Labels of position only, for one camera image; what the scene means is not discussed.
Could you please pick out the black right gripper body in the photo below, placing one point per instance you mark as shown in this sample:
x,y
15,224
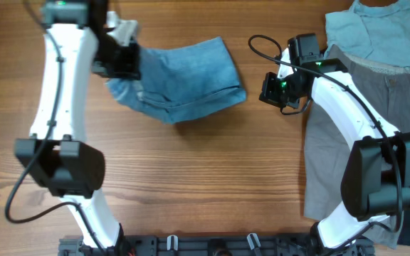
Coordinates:
x,y
281,92

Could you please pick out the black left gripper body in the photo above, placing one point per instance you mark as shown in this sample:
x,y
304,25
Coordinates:
x,y
115,60

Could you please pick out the light blue denim jeans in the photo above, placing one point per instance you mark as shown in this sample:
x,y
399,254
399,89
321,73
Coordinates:
x,y
182,84

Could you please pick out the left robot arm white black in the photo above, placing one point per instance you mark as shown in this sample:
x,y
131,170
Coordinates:
x,y
82,38

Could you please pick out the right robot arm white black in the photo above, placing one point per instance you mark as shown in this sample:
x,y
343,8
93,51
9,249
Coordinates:
x,y
375,187

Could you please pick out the grey shorts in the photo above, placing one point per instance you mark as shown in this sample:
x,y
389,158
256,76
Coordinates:
x,y
387,88

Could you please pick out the light teal shirt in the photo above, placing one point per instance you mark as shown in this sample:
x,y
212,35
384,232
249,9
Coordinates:
x,y
379,34

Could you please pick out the black mounting rail base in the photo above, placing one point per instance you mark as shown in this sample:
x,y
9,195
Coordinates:
x,y
295,244

